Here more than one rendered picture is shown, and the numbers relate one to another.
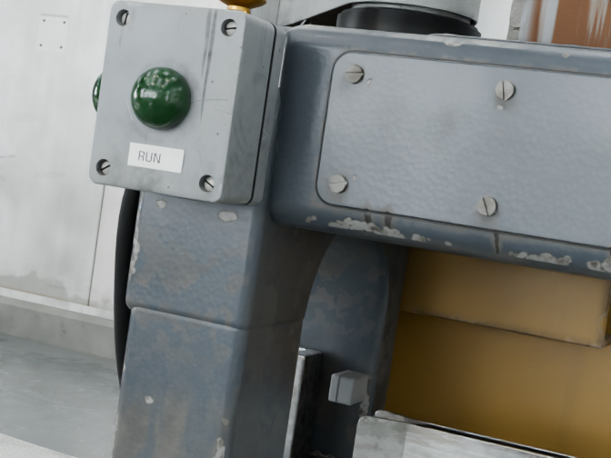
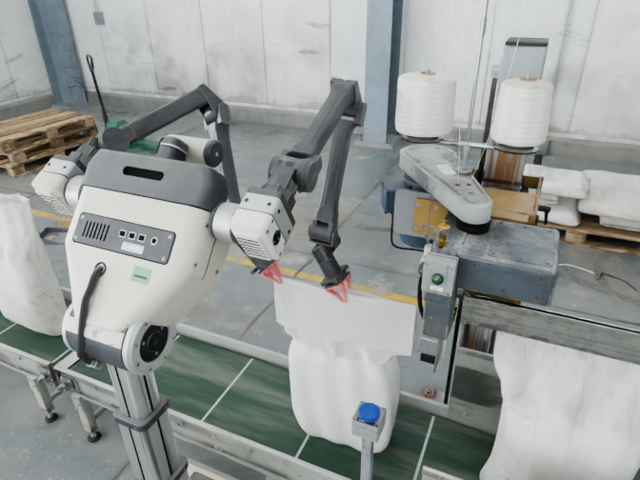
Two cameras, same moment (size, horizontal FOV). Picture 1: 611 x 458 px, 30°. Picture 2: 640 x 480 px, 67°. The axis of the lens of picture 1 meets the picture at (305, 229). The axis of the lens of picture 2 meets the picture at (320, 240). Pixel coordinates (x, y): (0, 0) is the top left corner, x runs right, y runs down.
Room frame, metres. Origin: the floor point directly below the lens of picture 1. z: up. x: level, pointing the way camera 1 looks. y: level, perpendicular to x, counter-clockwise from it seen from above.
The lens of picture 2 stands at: (-0.44, 0.34, 1.93)
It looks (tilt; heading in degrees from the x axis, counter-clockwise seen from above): 29 degrees down; 1
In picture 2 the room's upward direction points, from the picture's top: 1 degrees counter-clockwise
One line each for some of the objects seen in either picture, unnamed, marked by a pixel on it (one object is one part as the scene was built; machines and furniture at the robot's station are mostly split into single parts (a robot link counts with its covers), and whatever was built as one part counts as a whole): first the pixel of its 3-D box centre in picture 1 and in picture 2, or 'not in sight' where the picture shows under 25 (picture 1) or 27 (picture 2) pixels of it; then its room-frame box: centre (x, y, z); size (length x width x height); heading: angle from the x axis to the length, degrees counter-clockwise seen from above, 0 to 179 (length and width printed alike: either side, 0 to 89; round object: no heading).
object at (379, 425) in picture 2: not in sight; (369, 421); (0.53, 0.23, 0.81); 0.08 x 0.08 x 0.06; 66
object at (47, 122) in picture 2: not in sight; (30, 129); (5.26, 3.90, 0.36); 1.20 x 0.82 x 0.14; 152
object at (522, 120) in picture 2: not in sight; (522, 110); (0.86, -0.18, 1.61); 0.15 x 0.14 x 0.17; 66
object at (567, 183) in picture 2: not in sight; (546, 180); (3.28, -1.44, 0.44); 0.66 x 0.42 x 0.14; 63
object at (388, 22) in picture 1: (406, 41); (472, 222); (0.71, -0.05, 1.35); 0.09 x 0.09 x 0.03
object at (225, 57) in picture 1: (187, 104); (439, 273); (0.56, 0.07, 1.28); 0.08 x 0.05 x 0.09; 66
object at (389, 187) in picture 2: not in sight; (393, 199); (1.10, 0.11, 1.25); 0.10 x 0.08 x 0.12; 1
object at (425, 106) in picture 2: not in sight; (425, 103); (0.96, 0.06, 1.61); 0.17 x 0.17 x 0.17
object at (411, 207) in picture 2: not in sight; (437, 215); (1.00, -0.02, 1.23); 0.28 x 0.07 x 0.16; 66
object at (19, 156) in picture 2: not in sight; (34, 139); (5.30, 3.91, 0.22); 1.21 x 0.84 x 0.14; 156
